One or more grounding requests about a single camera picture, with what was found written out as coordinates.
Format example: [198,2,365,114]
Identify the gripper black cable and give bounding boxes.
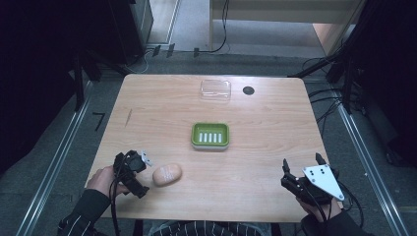
[108,153,132,236]
[337,180,365,229]

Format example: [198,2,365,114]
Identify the white desk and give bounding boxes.
[208,0,367,56]

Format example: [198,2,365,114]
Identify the person's right hand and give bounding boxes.
[296,196,343,224]

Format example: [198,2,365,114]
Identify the green soap dish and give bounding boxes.
[190,122,230,152]

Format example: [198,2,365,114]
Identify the clear plastic container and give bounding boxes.
[200,79,232,102]

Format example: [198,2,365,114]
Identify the person's striped clothing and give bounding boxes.
[149,220,273,236]

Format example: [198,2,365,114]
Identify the black floor cables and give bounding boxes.
[303,56,345,139]

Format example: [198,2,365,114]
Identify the black stand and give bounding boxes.
[287,35,365,114]
[72,48,103,112]

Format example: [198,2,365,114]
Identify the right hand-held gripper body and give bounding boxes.
[280,163,346,207]

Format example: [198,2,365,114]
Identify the black hanging cable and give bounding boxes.
[196,0,230,54]

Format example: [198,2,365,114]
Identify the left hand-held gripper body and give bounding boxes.
[112,149,153,183]

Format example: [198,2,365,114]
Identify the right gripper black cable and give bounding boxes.
[337,180,365,229]

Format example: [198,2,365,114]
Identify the person's left hand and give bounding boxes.
[86,164,132,200]

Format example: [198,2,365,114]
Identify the aluminium floor rail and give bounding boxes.
[335,97,411,236]
[15,80,93,236]

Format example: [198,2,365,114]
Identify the white floor cable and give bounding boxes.
[126,48,155,75]

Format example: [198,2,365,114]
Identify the tan bread roll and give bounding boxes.
[151,162,183,188]

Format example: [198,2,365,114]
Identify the black cabinet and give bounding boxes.
[106,0,154,65]

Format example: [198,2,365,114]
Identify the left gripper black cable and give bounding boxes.
[108,153,132,236]

